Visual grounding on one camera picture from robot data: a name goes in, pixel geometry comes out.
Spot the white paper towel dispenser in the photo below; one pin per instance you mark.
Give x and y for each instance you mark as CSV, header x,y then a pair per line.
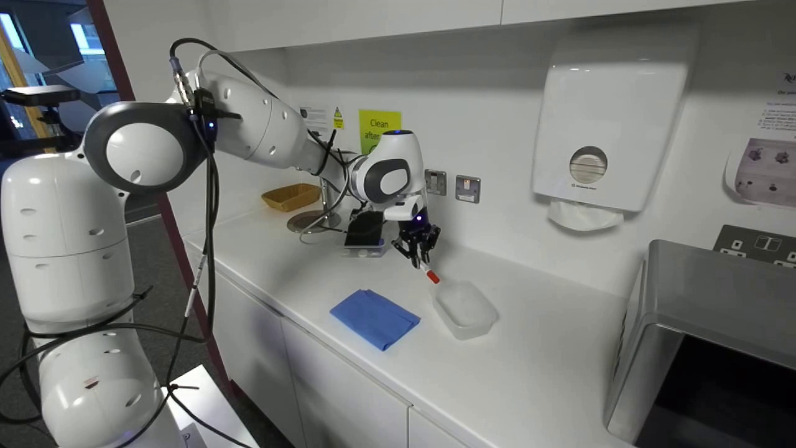
x,y
612,133

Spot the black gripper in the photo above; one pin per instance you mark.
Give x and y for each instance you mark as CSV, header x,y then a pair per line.
x,y
415,235

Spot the white poster with purple picture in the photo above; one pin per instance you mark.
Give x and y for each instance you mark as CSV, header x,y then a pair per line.
x,y
766,166

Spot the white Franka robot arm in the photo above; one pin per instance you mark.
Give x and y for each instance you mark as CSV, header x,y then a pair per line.
x,y
65,241

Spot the white instruction sheet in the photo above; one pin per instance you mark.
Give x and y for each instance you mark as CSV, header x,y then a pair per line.
x,y
313,116

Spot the silver wall switch plate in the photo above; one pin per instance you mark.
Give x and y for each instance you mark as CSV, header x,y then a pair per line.
x,y
436,185
469,190

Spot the white lower counter cabinets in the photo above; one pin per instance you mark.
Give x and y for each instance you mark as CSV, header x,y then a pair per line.
x,y
332,390

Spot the black stool seat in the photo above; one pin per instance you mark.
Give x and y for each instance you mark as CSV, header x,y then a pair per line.
x,y
38,93

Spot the clear plastic lunchbox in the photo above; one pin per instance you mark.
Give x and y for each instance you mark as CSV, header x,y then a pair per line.
x,y
466,309

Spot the metal power socket plate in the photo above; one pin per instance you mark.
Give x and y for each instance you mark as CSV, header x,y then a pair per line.
x,y
759,245

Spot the black folded pouch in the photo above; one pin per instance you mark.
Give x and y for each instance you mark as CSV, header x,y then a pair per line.
x,y
364,228

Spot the yellow warning sign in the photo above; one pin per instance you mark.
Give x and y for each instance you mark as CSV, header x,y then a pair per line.
x,y
339,118

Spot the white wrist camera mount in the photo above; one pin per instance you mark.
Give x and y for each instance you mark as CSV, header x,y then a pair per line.
x,y
405,212

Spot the white upper wall cabinets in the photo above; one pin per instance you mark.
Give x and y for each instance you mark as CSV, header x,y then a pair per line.
x,y
373,21

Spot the folded blue cloth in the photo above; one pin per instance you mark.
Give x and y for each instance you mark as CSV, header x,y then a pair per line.
x,y
373,319

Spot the green clean after use poster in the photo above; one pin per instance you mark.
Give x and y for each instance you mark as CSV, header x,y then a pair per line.
x,y
373,126

